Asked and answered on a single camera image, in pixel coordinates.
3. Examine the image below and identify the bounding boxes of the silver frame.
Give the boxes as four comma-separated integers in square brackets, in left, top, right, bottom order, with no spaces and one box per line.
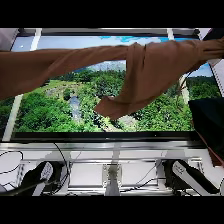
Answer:
[0,139,224,197]

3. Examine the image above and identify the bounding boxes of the black garment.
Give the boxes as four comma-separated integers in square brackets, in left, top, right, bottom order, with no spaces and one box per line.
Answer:
[187,97,224,162]

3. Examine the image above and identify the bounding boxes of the brown long-sleeved shirt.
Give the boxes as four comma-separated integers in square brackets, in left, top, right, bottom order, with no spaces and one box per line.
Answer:
[0,36,224,121]

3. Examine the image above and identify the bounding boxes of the black cable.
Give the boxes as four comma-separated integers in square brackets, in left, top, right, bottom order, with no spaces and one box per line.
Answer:
[53,142,71,192]
[0,150,25,176]
[119,163,158,194]

